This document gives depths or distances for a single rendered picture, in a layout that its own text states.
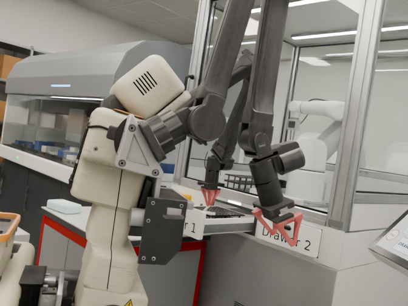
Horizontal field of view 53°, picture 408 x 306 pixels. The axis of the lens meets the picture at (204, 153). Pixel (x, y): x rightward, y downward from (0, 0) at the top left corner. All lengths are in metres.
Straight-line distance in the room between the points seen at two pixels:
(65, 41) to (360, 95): 4.86
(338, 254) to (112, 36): 5.31
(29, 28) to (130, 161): 5.03
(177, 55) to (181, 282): 1.40
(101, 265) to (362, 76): 1.13
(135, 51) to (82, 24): 3.74
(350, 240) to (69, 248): 1.17
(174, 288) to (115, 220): 0.97
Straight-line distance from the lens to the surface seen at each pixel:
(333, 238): 1.63
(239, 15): 0.93
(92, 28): 6.23
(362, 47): 1.67
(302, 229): 1.67
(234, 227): 1.75
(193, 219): 1.61
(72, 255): 1.89
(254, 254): 1.85
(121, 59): 2.42
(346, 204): 1.60
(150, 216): 0.98
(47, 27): 5.90
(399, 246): 1.22
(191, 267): 1.98
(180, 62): 2.65
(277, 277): 1.79
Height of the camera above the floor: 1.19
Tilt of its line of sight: 1 degrees down
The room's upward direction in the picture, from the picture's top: 9 degrees clockwise
